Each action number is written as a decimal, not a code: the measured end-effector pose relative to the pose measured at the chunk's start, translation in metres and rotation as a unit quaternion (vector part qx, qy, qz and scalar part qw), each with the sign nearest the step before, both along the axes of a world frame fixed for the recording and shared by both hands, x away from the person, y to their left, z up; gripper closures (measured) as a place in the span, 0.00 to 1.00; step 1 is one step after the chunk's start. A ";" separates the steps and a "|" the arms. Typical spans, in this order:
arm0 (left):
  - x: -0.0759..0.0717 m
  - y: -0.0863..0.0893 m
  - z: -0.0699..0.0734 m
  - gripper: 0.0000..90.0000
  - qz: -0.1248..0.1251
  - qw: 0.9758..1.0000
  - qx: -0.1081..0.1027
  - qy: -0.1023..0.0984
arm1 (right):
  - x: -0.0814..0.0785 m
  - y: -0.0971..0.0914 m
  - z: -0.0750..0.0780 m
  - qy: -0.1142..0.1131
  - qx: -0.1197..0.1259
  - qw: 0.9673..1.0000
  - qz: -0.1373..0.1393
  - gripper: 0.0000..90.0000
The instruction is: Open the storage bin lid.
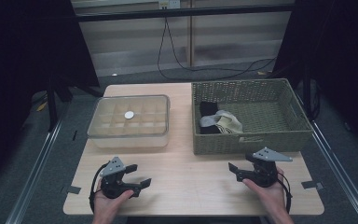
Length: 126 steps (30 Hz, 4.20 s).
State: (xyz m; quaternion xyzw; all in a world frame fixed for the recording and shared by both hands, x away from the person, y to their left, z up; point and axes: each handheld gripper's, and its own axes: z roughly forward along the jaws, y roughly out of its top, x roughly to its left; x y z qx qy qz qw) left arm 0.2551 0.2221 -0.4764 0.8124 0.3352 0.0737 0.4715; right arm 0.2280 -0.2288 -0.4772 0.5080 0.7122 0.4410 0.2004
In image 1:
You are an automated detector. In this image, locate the black metal stand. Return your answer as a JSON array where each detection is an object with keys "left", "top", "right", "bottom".
[{"left": 46, "top": 73, "right": 73, "bottom": 133}]

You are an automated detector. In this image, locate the beige vertical post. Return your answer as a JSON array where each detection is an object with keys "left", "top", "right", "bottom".
[{"left": 187, "top": 0, "right": 196, "bottom": 68}]

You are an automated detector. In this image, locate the cream sock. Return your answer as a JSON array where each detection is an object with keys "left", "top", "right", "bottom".
[{"left": 213, "top": 112, "right": 244, "bottom": 134}]

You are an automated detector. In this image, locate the metal floor rail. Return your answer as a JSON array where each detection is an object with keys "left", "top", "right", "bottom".
[
  {"left": 5, "top": 116, "right": 65, "bottom": 224},
  {"left": 293, "top": 90, "right": 358, "bottom": 224}
]

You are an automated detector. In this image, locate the black sock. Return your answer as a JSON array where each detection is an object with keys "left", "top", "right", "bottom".
[{"left": 199, "top": 101, "right": 222, "bottom": 135}]

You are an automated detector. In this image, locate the black floor cable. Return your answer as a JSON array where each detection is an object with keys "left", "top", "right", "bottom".
[{"left": 157, "top": 17, "right": 278, "bottom": 81}]

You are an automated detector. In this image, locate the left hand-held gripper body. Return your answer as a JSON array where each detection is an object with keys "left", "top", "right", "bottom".
[{"left": 99, "top": 156, "right": 134, "bottom": 200}]

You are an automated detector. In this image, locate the green woven basket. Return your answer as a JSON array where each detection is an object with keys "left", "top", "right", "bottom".
[{"left": 191, "top": 77, "right": 313, "bottom": 156}]

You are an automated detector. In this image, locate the grey tape piece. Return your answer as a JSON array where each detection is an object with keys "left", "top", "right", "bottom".
[
  {"left": 61, "top": 185, "right": 82, "bottom": 195},
  {"left": 301, "top": 180, "right": 325, "bottom": 190}
]

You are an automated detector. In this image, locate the black curtain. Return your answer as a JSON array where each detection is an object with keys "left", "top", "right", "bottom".
[
  {"left": 269, "top": 0, "right": 358, "bottom": 157},
  {"left": 0, "top": 0, "right": 101, "bottom": 194}
]

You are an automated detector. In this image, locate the black horizontal bar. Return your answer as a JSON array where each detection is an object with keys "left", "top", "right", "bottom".
[{"left": 74, "top": 3, "right": 296, "bottom": 22}]

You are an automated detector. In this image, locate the person's right hand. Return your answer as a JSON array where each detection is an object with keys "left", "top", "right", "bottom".
[{"left": 241, "top": 167, "right": 285, "bottom": 216}]

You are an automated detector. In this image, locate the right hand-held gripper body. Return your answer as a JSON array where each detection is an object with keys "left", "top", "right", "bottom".
[{"left": 251, "top": 147, "right": 293, "bottom": 189}]

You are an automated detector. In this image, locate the right hand-held gripper cable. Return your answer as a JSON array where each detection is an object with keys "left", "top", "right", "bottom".
[{"left": 276, "top": 172, "right": 293, "bottom": 214}]

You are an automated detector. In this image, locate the cream divided storage box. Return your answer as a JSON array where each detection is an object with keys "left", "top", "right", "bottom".
[{"left": 87, "top": 96, "right": 171, "bottom": 149}]

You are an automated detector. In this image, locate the white wall outlet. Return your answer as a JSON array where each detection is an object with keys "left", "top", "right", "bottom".
[{"left": 158, "top": 0, "right": 181, "bottom": 9}]

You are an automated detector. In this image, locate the clear plastic lid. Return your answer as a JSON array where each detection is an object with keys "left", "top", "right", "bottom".
[{"left": 87, "top": 94, "right": 172, "bottom": 140}]

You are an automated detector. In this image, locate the person's left hand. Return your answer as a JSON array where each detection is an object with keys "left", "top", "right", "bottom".
[{"left": 92, "top": 179, "right": 135, "bottom": 218}]

